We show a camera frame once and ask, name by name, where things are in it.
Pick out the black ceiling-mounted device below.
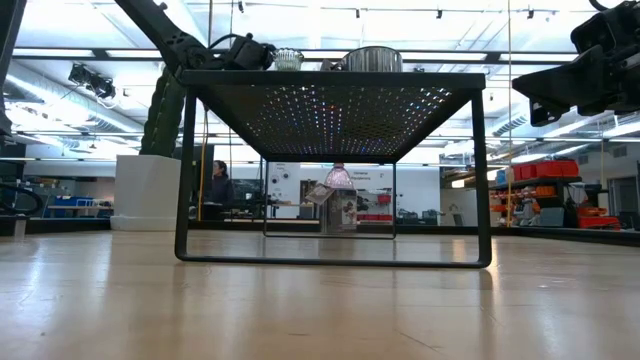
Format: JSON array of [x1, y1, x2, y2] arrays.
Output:
[[68, 63, 117, 100]]

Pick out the red box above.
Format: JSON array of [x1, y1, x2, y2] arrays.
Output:
[[578, 214, 622, 231]]

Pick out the black perforated metal shelf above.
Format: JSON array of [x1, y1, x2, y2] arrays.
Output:
[[173, 69, 494, 270]]

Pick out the green cactus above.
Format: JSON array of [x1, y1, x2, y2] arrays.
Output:
[[138, 64, 189, 159]]

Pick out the blue storage bins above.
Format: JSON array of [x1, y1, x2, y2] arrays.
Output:
[[53, 195, 95, 208]]

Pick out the pink ribbed glass candle holder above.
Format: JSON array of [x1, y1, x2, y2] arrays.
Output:
[[323, 162, 355, 191]]

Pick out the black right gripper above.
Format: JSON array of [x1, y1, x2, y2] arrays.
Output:
[[511, 34, 640, 127]]

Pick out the white hexagonal plant pot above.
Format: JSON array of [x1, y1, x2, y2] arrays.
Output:
[[109, 153, 184, 233]]

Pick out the tin candle with white tag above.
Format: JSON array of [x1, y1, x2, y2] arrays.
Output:
[[319, 45, 404, 73]]

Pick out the black monitor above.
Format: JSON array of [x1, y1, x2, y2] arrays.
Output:
[[232, 178, 265, 212]]

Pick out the yellow hanging cable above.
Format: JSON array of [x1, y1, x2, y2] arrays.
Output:
[[197, 0, 214, 222]]

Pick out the person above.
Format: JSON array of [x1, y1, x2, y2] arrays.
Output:
[[207, 159, 236, 209]]

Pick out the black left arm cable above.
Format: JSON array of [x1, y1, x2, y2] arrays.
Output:
[[0, 182, 45, 217]]

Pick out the metal storage rack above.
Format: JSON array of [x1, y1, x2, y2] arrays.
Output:
[[489, 159, 584, 229]]

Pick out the black aluminium table frame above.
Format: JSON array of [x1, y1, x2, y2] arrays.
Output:
[[0, 214, 640, 249]]

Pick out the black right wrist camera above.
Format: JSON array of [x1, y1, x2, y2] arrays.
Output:
[[571, 3, 632, 55]]

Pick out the wide red storage bin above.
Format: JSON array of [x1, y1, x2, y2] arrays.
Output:
[[533, 159, 580, 180]]

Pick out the small clear glass cup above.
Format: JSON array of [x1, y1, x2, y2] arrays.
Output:
[[272, 47, 305, 72]]

